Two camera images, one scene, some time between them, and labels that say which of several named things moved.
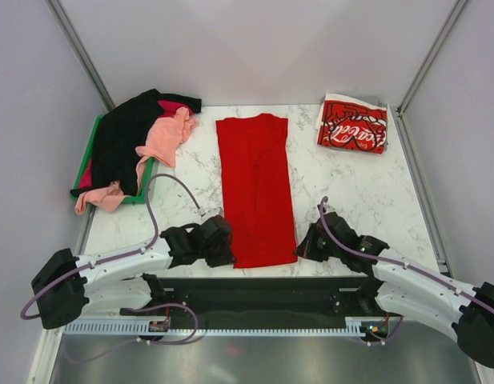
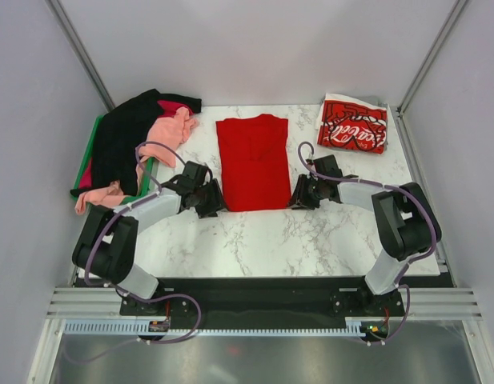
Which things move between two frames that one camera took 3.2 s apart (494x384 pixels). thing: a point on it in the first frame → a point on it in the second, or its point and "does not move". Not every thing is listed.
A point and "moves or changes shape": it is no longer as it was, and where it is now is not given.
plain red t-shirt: x=255 y=150 moves or changes shape
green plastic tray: x=146 y=172 does not move
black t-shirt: x=119 y=131 does not move
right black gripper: x=306 y=249 → x=299 y=200
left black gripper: x=226 y=258 → x=216 y=202
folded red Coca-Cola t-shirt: x=351 y=123 does not move
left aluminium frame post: x=82 y=54 does not move
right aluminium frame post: x=456 y=10 does not move
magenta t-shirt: x=166 y=108 does not move
